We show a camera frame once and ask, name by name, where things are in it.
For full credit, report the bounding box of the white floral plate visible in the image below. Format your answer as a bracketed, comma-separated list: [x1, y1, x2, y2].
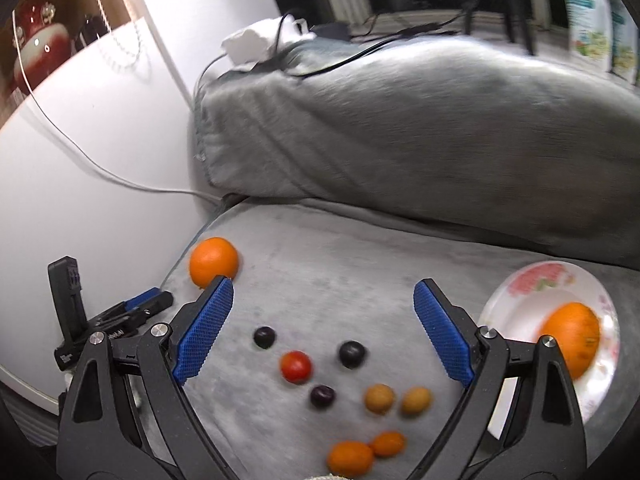
[480, 261, 620, 420]

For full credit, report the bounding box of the red and white ceramic figure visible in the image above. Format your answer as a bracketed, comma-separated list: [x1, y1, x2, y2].
[12, 0, 72, 96]

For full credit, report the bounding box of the brown longan fruit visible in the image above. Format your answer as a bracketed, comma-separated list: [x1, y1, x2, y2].
[363, 384, 396, 415]
[400, 387, 433, 418]

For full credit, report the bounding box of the dark plum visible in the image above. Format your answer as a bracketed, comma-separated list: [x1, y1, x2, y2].
[253, 326, 277, 350]
[309, 385, 336, 410]
[337, 340, 368, 370]

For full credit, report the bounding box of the small orange kumquat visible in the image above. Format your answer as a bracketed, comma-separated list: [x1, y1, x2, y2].
[369, 431, 407, 458]

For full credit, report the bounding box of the rough orange with dark spot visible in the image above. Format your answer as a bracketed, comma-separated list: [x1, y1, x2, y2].
[538, 302, 601, 380]

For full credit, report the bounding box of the black cable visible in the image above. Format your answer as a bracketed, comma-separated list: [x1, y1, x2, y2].
[192, 8, 482, 106]

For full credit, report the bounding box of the white detergent refill pouch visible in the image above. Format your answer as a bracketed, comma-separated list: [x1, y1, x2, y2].
[564, 0, 613, 73]
[611, 0, 639, 84]

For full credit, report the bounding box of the grey sofa seat cushion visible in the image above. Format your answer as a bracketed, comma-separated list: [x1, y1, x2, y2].
[129, 196, 640, 480]

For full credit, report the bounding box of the grey sofa back cushion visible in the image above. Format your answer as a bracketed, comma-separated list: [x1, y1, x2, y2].
[193, 37, 639, 269]

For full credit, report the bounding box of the white power adapter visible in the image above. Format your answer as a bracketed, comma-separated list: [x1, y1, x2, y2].
[221, 14, 317, 67]

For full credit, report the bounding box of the white cable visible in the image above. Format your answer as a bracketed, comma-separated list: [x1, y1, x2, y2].
[12, 24, 222, 204]

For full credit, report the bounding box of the red cherry tomato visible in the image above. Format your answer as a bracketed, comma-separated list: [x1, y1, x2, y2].
[280, 351, 314, 385]

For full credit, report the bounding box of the large smooth orange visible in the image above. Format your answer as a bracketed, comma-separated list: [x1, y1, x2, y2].
[189, 237, 240, 288]

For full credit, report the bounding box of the orange mandarin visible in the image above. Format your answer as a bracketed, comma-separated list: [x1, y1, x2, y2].
[326, 441, 375, 478]

